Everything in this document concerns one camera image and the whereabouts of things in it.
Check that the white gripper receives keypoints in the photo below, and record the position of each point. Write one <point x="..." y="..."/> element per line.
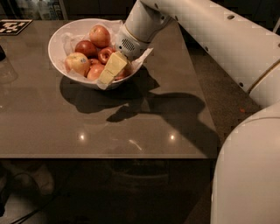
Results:
<point x="128" y="45"/>

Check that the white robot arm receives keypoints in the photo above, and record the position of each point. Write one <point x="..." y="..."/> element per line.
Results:
<point x="246" y="176"/>

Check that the front red-yellow apple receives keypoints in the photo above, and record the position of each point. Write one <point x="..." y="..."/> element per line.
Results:
<point x="95" y="72"/>

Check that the small hidden red apple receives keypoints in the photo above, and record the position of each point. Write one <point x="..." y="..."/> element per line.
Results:
<point x="94" y="62"/>

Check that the dark red apple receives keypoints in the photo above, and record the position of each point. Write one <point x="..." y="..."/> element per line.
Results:
<point x="87" y="48"/>

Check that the yellow apple with sticker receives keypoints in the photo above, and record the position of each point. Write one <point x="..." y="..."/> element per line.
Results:
<point x="78" y="63"/>

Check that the white paper bowl liner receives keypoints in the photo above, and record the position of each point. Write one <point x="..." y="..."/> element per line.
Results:
<point x="68" y="39"/>

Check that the white ceramic bowl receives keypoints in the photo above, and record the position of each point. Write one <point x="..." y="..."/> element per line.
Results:
<point x="57" y="46"/>

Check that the dark cabinet row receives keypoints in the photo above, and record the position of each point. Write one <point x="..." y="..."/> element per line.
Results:
<point x="263" y="12"/>

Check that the black object at left edge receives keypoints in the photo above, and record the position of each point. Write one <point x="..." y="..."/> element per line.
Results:
<point x="2" y="54"/>

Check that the black white fiducial marker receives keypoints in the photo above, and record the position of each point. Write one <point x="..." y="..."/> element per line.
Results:
<point x="12" y="27"/>

